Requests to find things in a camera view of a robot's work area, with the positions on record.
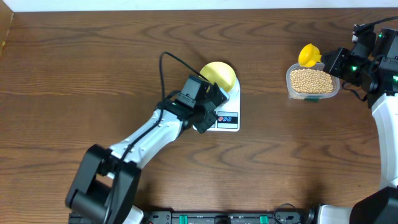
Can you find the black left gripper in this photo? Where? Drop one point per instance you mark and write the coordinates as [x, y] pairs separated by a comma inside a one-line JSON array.
[[216, 101]]

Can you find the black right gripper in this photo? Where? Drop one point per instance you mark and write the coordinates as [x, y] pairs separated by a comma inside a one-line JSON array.
[[333, 67]]

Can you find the yellow plastic measuring scoop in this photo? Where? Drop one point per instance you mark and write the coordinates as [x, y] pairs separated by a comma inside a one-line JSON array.
[[309, 56]]

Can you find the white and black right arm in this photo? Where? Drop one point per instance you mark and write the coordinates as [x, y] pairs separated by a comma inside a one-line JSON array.
[[371, 65]]

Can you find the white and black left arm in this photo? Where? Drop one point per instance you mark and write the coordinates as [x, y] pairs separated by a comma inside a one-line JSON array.
[[105, 184]]

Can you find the white digital kitchen scale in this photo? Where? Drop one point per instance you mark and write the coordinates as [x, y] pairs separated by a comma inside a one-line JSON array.
[[229, 116]]

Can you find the pale yellow bowl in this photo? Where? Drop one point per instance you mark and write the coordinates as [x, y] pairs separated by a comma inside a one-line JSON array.
[[220, 73]]

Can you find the clear container of soybeans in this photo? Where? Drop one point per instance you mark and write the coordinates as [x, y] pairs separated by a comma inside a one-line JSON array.
[[311, 83]]

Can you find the brown cardboard panel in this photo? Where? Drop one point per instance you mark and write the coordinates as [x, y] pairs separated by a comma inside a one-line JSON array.
[[6, 17]]

